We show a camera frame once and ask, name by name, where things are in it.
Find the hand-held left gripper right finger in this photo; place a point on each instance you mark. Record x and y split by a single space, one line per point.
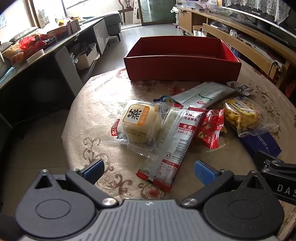
204 172

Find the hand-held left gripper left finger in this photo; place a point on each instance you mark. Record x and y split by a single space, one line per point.
93 169

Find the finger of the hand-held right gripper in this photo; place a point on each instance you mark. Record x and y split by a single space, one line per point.
277 166

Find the blue wafer biscuit packet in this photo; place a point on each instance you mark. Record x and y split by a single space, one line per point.
261 141

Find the long white red snack packet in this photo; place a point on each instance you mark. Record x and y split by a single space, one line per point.
175 143

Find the small red snack packet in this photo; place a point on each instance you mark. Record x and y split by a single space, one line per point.
209 129

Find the yellow snack clear packet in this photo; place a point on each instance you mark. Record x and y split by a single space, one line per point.
242 115

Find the white bun clear packet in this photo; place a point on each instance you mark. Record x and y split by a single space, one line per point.
138 122

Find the silver green snack packet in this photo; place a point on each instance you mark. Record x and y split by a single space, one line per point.
203 93

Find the small blue candy packet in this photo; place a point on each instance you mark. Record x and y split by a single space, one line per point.
163 100

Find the silver foil meat pouch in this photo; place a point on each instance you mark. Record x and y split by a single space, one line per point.
242 89

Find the red cardboard box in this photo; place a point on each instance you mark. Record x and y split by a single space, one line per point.
180 69

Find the beige floral tablecloth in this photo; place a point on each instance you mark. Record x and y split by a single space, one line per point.
104 97

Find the white cardboard box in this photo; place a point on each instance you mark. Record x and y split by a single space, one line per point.
85 59

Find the black low table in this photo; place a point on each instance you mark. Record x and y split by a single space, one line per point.
13 76

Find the blue white box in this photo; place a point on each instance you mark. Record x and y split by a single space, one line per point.
234 51

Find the white set-top device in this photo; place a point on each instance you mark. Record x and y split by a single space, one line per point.
254 45

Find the white flat box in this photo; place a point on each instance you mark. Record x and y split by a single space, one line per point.
34 56

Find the oranges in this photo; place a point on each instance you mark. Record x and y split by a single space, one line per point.
17 59

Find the wooden television cabinet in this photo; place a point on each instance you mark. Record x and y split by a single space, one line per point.
231 34

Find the red plastic bag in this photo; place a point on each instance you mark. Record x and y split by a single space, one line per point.
27 44

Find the brown cardboard box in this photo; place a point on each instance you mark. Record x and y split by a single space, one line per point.
74 25

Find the black television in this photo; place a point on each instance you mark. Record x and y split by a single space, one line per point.
266 20

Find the grey green sofa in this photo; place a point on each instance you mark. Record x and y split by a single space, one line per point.
111 23

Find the white lace cloth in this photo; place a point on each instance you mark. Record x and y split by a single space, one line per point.
277 9

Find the wooden chair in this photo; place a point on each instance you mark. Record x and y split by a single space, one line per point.
126 4

